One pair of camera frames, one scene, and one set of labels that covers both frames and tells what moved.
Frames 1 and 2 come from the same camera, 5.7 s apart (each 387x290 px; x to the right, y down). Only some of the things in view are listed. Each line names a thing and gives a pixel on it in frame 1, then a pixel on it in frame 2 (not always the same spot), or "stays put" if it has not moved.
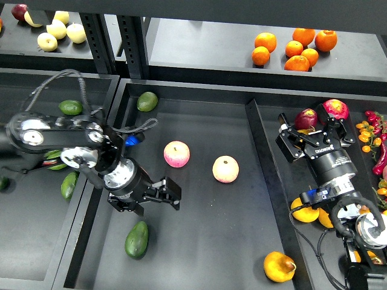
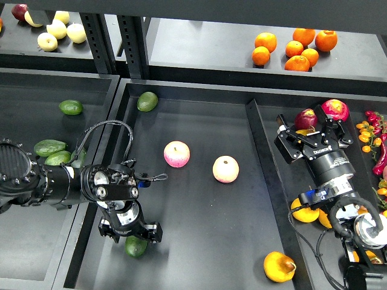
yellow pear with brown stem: [279, 267] stays put
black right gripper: [329, 160] stays put
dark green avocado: [136, 241] stays put
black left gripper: [126, 179] to [126, 218]
